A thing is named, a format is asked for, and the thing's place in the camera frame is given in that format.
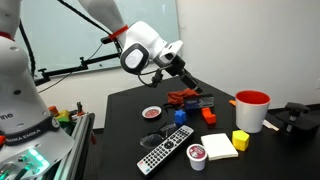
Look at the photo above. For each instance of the orange plastic block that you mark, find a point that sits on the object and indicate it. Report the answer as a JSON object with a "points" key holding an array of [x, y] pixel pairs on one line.
{"points": [[209, 117]]}

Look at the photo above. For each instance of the blue star block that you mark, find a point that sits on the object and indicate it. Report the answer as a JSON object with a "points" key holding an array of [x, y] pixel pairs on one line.
{"points": [[180, 118]]}

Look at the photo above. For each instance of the red frame clip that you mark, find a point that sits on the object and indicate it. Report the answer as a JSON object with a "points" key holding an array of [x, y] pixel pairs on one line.
{"points": [[93, 139]]}

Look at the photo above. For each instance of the yellow pentagon block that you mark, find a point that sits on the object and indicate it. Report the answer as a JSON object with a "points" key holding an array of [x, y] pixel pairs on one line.
{"points": [[240, 140]]}

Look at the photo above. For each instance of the white cup with red inside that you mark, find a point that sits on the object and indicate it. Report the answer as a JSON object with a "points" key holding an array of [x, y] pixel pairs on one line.
{"points": [[251, 116]]}

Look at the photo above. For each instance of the black stereo camera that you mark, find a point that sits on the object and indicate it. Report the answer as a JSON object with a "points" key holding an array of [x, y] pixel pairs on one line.
{"points": [[105, 40]]}

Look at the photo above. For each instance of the grey remote control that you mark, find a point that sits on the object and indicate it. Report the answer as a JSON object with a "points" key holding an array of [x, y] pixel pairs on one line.
{"points": [[165, 150]]}

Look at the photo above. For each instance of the white coffee pod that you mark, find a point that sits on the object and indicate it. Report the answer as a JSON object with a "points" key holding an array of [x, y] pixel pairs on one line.
{"points": [[196, 158]]}

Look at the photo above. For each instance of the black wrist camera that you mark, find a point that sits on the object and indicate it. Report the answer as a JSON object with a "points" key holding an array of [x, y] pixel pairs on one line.
{"points": [[156, 79]]}

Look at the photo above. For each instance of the black and orange clamp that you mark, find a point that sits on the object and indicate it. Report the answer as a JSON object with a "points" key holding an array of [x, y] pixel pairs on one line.
{"points": [[79, 108]]}

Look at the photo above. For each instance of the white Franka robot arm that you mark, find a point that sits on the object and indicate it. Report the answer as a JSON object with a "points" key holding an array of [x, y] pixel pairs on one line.
{"points": [[20, 110]]}

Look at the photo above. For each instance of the white notepad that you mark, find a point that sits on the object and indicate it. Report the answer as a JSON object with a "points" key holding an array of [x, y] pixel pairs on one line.
{"points": [[218, 146]]}

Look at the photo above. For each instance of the orange cloth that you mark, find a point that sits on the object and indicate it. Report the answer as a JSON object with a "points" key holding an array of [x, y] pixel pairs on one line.
{"points": [[176, 96]]}

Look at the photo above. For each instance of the aluminium rail frame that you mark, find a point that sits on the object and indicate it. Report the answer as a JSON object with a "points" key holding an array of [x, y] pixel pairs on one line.
{"points": [[78, 140]]}

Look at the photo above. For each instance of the black glasses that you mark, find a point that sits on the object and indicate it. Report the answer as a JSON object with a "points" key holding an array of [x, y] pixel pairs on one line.
{"points": [[148, 140]]}

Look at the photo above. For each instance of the black knob mount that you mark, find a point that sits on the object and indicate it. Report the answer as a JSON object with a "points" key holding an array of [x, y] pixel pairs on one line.
{"points": [[295, 108]]}

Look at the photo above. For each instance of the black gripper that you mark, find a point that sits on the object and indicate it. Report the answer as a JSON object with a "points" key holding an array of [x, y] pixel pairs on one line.
{"points": [[175, 66]]}

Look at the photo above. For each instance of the small red and white plate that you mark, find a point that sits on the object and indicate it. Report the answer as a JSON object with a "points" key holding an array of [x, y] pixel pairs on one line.
{"points": [[151, 112]]}

